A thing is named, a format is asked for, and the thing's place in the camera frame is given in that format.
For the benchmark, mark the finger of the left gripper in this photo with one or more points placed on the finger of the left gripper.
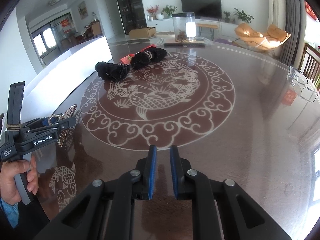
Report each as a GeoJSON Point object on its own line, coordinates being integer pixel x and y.
{"type": "Point", "coordinates": [67, 123]}
{"type": "Point", "coordinates": [42, 123]}

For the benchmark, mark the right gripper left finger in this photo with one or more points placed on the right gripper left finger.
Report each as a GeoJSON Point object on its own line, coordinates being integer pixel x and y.
{"type": "Point", "coordinates": [105, 209]}

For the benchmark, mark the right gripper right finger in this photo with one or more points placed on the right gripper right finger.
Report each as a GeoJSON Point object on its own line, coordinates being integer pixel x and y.
{"type": "Point", "coordinates": [220, 210]}

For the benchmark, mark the rhinestone gold hair clip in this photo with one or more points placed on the rhinestone gold hair clip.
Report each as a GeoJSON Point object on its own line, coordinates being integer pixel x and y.
{"type": "Point", "coordinates": [66, 133]}

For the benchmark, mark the black bow with chain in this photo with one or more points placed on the black bow with chain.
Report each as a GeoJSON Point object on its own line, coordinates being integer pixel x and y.
{"type": "Point", "coordinates": [112, 71]}

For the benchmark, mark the person's left hand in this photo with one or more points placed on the person's left hand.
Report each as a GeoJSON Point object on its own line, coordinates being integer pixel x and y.
{"type": "Point", "coordinates": [11, 183]}

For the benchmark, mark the cardboard box on floor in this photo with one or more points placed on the cardboard box on floor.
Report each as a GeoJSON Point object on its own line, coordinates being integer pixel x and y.
{"type": "Point", "coordinates": [147, 32]}

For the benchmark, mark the tray under jar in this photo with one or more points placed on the tray under jar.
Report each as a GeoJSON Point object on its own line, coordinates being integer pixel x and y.
{"type": "Point", "coordinates": [171, 42]}

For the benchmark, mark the white tv cabinet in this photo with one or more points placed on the white tv cabinet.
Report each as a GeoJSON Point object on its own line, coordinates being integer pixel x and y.
{"type": "Point", "coordinates": [203, 28]}

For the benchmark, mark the red flowers white vase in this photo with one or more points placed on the red flowers white vase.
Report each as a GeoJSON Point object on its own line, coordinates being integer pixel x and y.
{"type": "Point", "coordinates": [153, 12]}

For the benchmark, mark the tall black display cabinet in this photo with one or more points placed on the tall black display cabinet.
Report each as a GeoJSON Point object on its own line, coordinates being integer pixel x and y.
{"type": "Point", "coordinates": [132, 14]}

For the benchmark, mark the clear eyeglasses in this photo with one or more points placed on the clear eyeglasses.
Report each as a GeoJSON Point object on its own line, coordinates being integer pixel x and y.
{"type": "Point", "coordinates": [301, 85]}

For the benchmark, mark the green potted plant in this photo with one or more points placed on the green potted plant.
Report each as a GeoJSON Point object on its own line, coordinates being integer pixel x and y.
{"type": "Point", "coordinates": [169, 10]}

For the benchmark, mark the clear jar black lid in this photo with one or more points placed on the clear jar black lid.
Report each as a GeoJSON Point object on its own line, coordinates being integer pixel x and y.
{"type": "Point", "coordinates": [184, 26]}

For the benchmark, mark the dark wooden side chair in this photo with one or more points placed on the dark wooden side chair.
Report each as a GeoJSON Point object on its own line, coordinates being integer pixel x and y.
{"type": "Point", "coordinates": [309, 65]}

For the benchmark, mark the grey curtain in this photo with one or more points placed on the grey curtain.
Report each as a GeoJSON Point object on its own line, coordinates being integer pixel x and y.
{"type": "Point", "coordinates": [292, 49]}

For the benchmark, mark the small wooden bench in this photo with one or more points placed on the small wooden bench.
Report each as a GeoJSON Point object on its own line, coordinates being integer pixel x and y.
{"type": "Point", "coordinates": [211, 28]}

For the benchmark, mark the black flat television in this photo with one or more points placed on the black flat television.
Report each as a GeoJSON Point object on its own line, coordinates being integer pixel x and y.
{"type": "Point", "coordinates": [203, 8]}

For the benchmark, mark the orange lounge chair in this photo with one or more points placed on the orange lounge chair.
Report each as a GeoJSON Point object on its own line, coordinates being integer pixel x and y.
{"type": "Point", "coordinates": [272, 38]}

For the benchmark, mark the leafy plant near tv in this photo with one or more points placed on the leafy plant near tv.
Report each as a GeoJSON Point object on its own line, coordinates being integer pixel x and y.
{"type": "Point", "coordinates": [242, 16]}

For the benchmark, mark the white standing air conditioner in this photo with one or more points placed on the white standing air conditioner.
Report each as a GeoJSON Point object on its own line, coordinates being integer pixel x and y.
{"type": "Point", "coordinates": [277, 13]}

